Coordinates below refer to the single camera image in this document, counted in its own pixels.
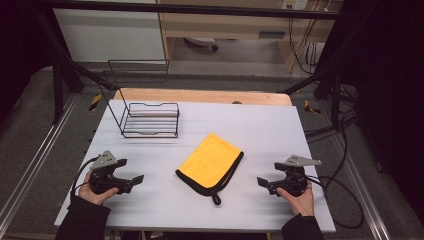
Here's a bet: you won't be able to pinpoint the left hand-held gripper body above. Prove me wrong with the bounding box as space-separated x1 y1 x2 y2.
88 149 135 196

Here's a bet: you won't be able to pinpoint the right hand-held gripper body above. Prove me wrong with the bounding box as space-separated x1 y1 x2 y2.
274 154 323 198

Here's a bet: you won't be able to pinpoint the yellow cloth with black trim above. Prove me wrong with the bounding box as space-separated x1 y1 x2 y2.
175 132 245 206

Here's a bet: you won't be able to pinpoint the person's left hand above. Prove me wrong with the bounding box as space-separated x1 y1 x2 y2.
78 169 120 206

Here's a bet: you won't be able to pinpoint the person's right hand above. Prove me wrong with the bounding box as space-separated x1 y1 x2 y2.
275 181 316 218

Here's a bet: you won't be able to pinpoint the black metal stand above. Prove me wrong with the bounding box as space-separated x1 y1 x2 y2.
34 9 118 125
281 49 356 129

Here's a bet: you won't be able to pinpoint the light wooden board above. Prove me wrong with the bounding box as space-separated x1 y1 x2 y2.
113 87 294 107

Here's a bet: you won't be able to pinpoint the white cabinet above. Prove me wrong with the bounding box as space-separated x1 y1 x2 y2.
53 8 166 63

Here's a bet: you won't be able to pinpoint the black curtain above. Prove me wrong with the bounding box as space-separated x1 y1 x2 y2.
0 0 46 118
333 0 424 214

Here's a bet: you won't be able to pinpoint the light wooden desk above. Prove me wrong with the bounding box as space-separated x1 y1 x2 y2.
156 0 344 73

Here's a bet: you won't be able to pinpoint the left hand-held gripper black cable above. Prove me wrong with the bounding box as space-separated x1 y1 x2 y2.
70 154 101 202

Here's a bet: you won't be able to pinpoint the hand-held gripper black cable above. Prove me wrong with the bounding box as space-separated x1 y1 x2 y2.
70 154 101 202
305 174 365 230

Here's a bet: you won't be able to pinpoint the black wire rack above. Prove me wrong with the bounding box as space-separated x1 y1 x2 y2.
98 59 181 140

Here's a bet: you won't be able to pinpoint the right hand-held gripper black cable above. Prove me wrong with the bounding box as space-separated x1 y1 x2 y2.
305 174 365 230

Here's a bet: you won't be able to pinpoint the aluminium floor rail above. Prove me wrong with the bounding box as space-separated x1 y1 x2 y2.
0 94 80 231
333 133 392 240

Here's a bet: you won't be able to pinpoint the black floor cables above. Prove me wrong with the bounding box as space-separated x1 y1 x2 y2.
304 83 361 191

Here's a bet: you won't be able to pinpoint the hanging black cables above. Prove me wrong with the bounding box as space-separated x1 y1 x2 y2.
287 17 318 76

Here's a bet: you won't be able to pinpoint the white wall socket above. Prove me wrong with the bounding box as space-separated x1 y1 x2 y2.
281 0 309 11

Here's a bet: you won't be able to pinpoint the black horizontal frame bar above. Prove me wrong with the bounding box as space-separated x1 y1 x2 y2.
43 0 344 20

